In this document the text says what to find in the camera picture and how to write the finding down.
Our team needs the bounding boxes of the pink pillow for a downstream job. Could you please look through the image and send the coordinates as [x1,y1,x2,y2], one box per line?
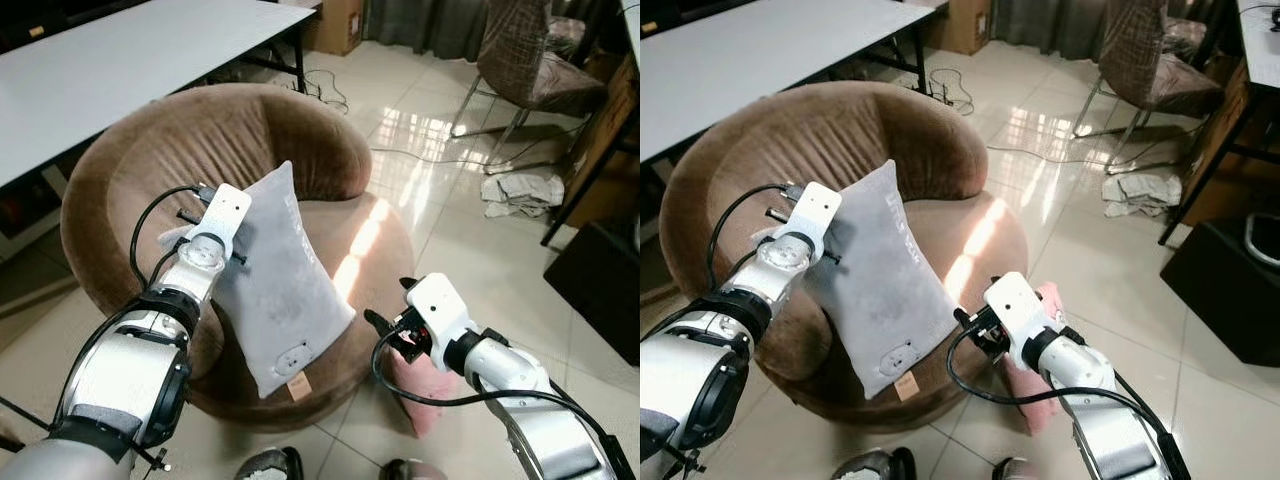
[385,330,463,439]
[1000,282,1069,437]

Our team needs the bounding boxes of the crumpled grey cloth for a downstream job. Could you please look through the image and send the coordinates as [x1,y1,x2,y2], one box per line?
[1102,172,1183,219]
[482,172,566,219]

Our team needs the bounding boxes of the grey rectangular pillow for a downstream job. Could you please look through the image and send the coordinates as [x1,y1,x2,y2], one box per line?
[800,160,958,401]
[160,160,358,401]

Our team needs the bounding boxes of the long white table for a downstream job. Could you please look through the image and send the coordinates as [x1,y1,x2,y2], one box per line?
[640,0,938,166]
[0,0,319,191]

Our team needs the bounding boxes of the black framed wooden desk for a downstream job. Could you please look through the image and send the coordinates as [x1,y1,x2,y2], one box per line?
[1160,0,1280,246]
[540,0,641,246]

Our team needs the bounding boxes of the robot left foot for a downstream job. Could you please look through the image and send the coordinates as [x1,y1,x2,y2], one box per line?
[832,447,916,480]
[235,447,304,480]

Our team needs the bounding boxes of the black floor cable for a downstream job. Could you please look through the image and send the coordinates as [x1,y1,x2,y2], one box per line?
[925,68,976,114]
[303,68,351,114]

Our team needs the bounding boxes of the brown round plush sofa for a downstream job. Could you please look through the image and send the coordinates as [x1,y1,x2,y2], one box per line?
[660,80,1031,431]
[60,83,416,431]

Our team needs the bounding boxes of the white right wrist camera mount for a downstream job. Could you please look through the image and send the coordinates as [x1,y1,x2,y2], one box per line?
[405,272,476,347]
[983,271,1051,347]

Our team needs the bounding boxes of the brown plaid fabric chair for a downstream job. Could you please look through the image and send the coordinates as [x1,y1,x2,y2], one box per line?
[1072,0,1229,171]
[448,0,611,176]

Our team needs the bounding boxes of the black cube box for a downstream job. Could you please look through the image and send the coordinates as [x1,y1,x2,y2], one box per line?
[1160,215,1280,366]
[543,222,641,366]

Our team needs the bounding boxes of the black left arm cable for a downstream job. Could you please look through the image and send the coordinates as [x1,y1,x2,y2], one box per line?
[130,184,216,291]
[706,182,796,293]

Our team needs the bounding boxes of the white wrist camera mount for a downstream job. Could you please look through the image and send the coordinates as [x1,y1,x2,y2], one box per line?
[195,183,253,247]
[790,181,843,247]
[405,272,476,347]
[983,271,1051,347]

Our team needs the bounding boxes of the brown cardboard box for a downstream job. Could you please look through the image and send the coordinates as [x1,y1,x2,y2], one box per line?
[305,0,366,56]
[925,0,991,56]

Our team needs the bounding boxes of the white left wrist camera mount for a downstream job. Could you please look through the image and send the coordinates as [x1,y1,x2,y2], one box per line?
[790,181,843,247]
[195,183,253,247]

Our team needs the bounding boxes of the grey curtain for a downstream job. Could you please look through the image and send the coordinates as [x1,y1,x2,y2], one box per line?
[365,0,491,61]
[990,0,1111,51]

